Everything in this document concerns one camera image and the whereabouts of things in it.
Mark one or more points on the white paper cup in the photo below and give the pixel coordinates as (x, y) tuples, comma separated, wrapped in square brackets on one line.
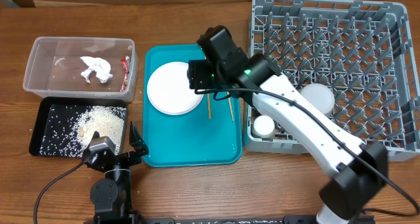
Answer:
[(263, 127)]

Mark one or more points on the grey bowl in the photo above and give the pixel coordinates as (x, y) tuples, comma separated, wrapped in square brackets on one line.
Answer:
[(320, 96)]

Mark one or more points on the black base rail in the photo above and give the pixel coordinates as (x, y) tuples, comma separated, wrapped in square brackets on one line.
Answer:
[(289, 219)]

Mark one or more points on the grey dishwasher rack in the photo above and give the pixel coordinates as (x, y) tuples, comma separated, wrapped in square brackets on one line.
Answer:
[(361, 50)]

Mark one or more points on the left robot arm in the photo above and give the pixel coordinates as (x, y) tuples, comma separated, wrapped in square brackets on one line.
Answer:
[(112, 196)]

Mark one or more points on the wooden chopstick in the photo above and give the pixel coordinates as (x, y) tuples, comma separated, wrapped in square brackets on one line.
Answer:
[(230, 106), (209, 106)]

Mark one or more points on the white napkin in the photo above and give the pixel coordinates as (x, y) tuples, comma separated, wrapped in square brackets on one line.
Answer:
[(101, 68)]

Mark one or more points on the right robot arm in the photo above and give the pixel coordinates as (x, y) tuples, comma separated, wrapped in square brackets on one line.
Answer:
[(357, 171)]

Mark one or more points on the red snack wrapper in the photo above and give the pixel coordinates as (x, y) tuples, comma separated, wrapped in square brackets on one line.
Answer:
[(125, 65)]

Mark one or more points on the white rice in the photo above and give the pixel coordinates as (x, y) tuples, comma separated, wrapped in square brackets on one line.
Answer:
[(70, 128)]

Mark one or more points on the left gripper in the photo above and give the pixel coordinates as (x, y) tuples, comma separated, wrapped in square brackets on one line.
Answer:
[(136, 140)]

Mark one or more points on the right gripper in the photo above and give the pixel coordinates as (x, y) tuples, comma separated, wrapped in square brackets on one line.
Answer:
[(199, 77)]

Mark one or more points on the white round plate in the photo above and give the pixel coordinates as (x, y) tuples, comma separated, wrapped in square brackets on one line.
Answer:
[(168, 89)]

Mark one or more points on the black tray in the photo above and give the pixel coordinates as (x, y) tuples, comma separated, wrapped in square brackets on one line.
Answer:
[(43, 112)]

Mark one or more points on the clear plastic bin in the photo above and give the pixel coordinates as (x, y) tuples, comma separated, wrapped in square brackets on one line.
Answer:
[(54, 67)]

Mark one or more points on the teal serving tray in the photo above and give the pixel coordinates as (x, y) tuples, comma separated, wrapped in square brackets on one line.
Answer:
[(192, 139)]

